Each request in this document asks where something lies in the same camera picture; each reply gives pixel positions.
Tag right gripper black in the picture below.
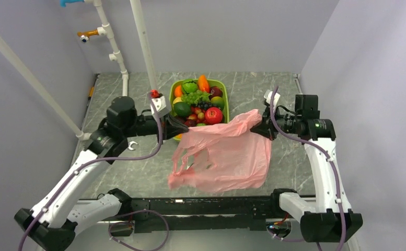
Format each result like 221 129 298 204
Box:
251 105 301 141

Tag pink plastic bag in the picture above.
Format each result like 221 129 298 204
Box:
168 109 272 193

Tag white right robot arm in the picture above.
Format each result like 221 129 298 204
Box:
251 90 363 249

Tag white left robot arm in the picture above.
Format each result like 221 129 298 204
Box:
14 95 188 250

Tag dark purple plum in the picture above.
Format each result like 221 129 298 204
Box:
184 119 197 127

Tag dark green avocado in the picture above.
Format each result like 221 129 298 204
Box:
173 101 192 117

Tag orange tangerine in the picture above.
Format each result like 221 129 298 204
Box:
173 85 183 98

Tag green grape bunch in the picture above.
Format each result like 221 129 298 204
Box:
181 90 211 105

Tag dark grape bunch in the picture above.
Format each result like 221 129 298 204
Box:
196 101 214 110

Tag large red apple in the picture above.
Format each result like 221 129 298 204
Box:
204 107 223 124

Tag steel wrench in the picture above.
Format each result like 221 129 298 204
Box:
127 141 138 151

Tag green yellow mango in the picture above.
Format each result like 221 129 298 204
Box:
210 96 225 110

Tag orange papaya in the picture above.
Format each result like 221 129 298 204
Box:
197 75 211 93

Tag dark red apple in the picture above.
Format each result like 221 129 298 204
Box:
209 86 223 99

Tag green plastic fruit tray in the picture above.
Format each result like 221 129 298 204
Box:
170 79 230 127

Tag orange pipe valve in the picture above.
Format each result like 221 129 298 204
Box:
77 29 100 43

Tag blue pipe fitting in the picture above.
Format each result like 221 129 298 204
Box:
59 0 85 7

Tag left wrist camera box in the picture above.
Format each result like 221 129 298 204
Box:
149 89 172 118

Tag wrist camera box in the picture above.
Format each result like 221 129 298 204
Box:
264 89 281 109
149 89 172 118

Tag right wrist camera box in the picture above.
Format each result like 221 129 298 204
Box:
264 89 281 109

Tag orange handled tool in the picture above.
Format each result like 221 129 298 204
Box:
88 86 95 100

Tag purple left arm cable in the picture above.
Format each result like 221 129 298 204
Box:
17 93 164 251

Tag white pvc pipe frame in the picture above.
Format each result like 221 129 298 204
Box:
0 1 158 141

